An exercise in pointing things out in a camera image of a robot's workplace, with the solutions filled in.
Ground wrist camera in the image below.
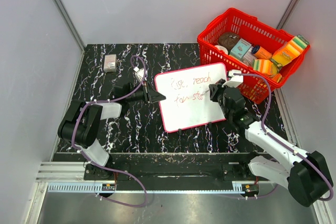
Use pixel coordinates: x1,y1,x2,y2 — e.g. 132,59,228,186
133,67,145,82
222,70,244,88

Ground small pink white box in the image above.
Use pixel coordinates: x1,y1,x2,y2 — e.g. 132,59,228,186
103,54,117,72

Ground orange cylindrical can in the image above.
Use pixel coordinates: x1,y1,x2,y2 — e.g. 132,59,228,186
251,45,272,60

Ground red plastic basket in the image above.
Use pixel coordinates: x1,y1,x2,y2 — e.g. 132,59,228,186
197,8,310,104

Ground pink framed whiteboard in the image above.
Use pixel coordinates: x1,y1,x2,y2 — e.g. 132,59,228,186
154,63,227,133

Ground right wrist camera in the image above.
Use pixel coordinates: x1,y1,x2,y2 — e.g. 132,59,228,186
222,70,244,88

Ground brown round bread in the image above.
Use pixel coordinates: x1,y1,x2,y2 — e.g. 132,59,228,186
217,32,240,50

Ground white tape roll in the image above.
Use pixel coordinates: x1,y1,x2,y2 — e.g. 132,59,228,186
215,45,229,55

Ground teal white carton box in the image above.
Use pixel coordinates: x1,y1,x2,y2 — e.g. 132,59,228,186
229,38,255,66

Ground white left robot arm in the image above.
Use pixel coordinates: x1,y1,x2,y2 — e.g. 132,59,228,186
57,81,166,180

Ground white slotted cable duct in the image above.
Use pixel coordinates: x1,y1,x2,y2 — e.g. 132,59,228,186
48,182,115,193

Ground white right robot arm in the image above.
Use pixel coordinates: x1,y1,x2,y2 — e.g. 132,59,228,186
209,79,334,207

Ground yellow sponge pack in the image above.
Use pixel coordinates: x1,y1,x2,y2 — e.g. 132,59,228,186
271,35,310,68

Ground striped sponge stack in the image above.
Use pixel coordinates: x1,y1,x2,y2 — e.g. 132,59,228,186
252,59,279,76

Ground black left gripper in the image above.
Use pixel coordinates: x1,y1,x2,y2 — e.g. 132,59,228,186
126,81,166,104

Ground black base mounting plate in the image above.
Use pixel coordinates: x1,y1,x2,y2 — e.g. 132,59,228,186
83,153,256,192

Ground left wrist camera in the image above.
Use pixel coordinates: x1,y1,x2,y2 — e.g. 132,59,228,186
133,67,145,82

